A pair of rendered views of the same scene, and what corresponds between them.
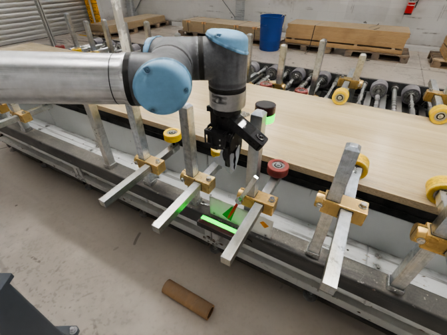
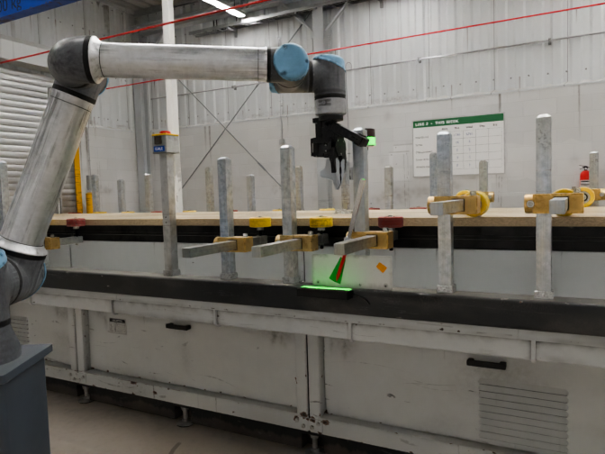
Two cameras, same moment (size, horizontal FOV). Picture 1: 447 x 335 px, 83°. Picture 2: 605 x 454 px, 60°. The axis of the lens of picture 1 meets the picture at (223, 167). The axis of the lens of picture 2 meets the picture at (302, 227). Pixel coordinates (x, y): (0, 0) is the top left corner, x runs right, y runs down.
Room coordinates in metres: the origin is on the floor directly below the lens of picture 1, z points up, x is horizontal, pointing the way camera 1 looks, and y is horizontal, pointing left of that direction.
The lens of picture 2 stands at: (-0.94, 0.11, 0.99)
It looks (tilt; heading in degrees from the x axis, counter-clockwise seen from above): 4 degrees down; 359
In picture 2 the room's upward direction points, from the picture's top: 2 degrees counter-clockwise
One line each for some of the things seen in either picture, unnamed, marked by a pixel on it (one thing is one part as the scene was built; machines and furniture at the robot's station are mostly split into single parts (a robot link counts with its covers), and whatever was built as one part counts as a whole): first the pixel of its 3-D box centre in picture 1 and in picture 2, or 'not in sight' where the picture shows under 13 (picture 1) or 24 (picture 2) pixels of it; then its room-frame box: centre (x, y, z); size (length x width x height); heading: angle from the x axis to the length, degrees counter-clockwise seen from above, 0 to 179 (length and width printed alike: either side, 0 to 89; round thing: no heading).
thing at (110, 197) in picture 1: (145, 171); (229, 246); (0.81, 0.33, 0.82); 0.43 x 0.03 x 0.04; 151
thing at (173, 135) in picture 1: (173, 141); (260, 231); (0.99, 0.23, 0.85); 0.08 x 0.08 x 0.11
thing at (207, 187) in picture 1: (197, 180); (296, 242); (0.74, 0.10, 0.83); 0.13 x 0.06 x 0.05; 61
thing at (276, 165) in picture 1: (276, 175); (391, 232); (0.74, -0.21, 0.85); 0.08 x 0.08 x 0.11
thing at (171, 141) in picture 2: not in sight; (166, 144); (1.00, 0.57, 1.18); 0.07 x 0.07 x 0.08; 61
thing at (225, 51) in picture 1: (225, 61); (329, 77); (0.59, -0.01, 1.32); 0.10 x 0.09 x 0.12; 94
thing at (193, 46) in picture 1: (175, 60); (290, 76); (0.57, 0.10, 1.32); 0.12 x 0.12 x 0.09; 4
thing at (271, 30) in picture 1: (271, 32); not in sight; (6.46, -1.10, 0.36); 0.59 x 0.57 x 0.73; 151
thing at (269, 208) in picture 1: (257, 199); (369, 239); (0.62, -0.12, 0.85); 0.13 x 0.06 x 0.05; 61
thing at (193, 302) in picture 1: (187, 298); not in sight; (0.65, 0.20, 0.04); 0.30 x 0.08 x 0.08; 61
